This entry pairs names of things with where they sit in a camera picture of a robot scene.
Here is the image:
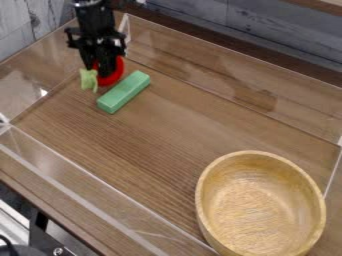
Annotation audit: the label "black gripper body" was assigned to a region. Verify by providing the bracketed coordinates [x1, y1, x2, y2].
[64, 27, 127, 55]

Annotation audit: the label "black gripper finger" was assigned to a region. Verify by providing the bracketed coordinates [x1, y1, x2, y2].
[79, 47, 95, 70]
[96, 46, 118, 77]

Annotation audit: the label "red toy strawberry green leaves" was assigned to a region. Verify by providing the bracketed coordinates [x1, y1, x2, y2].
[79, 56, 124, 93]

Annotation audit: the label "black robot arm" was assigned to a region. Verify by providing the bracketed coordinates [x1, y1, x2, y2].
[64, 0, 127, 78]

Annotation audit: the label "green rectangular block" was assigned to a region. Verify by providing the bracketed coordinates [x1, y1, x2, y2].
[96, 71, 151, 114]

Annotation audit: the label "wooden bowl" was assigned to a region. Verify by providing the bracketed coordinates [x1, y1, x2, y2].
[195, 150, 326, 256]

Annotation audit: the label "clear acrylic corner bracket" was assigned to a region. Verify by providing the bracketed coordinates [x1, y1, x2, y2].
[118, 13, 131, 46]

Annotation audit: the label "clear acrylic enclosure wall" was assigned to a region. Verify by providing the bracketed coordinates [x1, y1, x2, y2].
[0, 16, 342, 256]

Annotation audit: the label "black cable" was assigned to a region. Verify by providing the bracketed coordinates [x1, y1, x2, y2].
[0, 234, 19, 256]

